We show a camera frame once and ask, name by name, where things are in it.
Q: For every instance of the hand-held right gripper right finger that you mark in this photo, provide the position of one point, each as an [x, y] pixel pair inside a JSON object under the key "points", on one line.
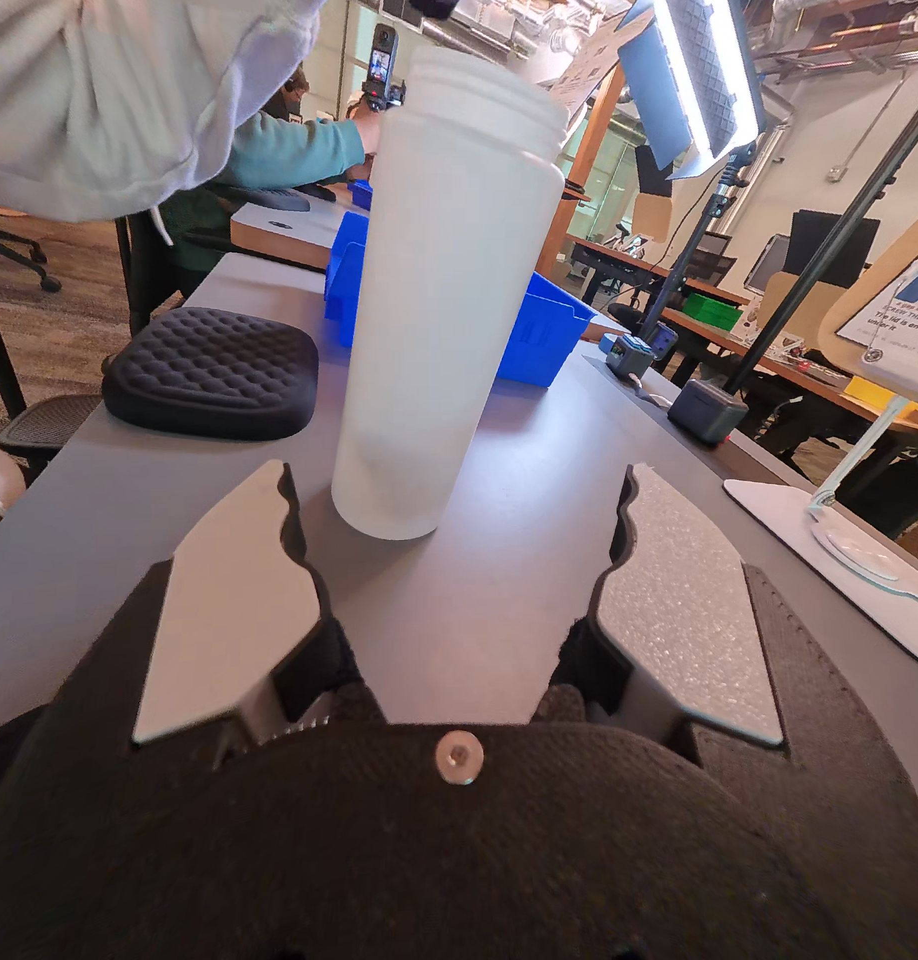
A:
{"points": [[691, 622]]}

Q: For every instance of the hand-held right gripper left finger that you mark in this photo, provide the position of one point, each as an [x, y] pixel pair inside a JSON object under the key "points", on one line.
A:
{"points": [[226, 615]]}

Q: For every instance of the white plastic bottle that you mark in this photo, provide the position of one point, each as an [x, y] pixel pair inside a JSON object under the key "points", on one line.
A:
{"points": [[429, 300]]}

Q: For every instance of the person's left forearm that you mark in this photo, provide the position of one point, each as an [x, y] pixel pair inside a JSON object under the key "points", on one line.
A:
{"points": [[128, 97]]}

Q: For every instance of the white board stand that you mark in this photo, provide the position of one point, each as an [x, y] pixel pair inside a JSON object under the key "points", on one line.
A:
{"points": [[774, 510]]}

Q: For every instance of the dark grey case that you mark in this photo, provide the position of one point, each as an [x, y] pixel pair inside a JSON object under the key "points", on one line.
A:
{"points": [[706, 412]]}

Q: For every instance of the grey mesh chair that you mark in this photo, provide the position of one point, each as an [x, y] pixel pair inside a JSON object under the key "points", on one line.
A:
{"points": [[46, 427]]}

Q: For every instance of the grey charger case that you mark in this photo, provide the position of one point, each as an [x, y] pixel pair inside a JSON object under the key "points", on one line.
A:
{"points": [[627, 356]]}

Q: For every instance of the yellow paper sheet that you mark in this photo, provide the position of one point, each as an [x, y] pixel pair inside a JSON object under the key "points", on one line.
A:
{"points": [[864, 390]]}

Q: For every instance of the wooden top desk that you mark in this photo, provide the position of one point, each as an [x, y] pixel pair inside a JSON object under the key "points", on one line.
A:
{"points": [[624, 255], [729, 334]]}

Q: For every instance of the green plastic bin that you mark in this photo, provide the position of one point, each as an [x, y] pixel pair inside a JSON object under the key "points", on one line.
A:
{"points": [[712, 311]]}

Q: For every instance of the black monitor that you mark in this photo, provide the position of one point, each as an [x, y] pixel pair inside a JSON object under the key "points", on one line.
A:
{"points": [[834, 247], [710, 259]]}

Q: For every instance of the grey tablet screen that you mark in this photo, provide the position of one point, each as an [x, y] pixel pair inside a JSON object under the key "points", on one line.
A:
{"points": [[766, 262]]}

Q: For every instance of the black light stand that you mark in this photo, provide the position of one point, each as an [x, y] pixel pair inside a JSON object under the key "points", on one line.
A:
{"points": [[691, 247]]}

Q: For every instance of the black tripod leg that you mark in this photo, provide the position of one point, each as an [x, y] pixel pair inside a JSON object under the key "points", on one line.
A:
{"points": [[826, 247]]}

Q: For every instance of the wooden pillar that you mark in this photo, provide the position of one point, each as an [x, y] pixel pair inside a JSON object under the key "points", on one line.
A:
{"points": [[579, 172]]}

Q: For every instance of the studio light panel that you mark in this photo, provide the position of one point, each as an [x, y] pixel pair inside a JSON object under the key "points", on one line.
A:
{"points": [[699, 75]]}

